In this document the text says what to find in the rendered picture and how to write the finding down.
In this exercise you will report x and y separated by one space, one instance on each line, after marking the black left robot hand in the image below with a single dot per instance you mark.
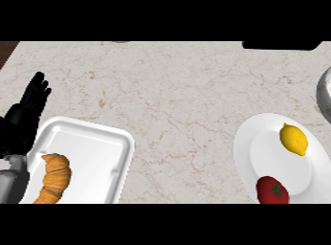
22 121

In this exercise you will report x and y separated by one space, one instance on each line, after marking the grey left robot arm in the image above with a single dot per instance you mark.
0 185

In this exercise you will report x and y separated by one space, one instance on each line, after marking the yellow lemon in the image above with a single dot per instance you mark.
292 139

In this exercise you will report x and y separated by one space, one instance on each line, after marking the white round plate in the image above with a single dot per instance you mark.
308 178

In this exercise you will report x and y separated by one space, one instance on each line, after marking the white rectangular tray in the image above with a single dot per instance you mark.
90 156

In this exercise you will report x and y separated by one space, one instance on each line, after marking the golden croissant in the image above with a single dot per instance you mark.
56 177

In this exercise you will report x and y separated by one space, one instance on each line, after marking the red tomato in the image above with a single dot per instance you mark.
271 190

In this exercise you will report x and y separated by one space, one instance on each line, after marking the black appliance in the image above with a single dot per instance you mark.
280 45

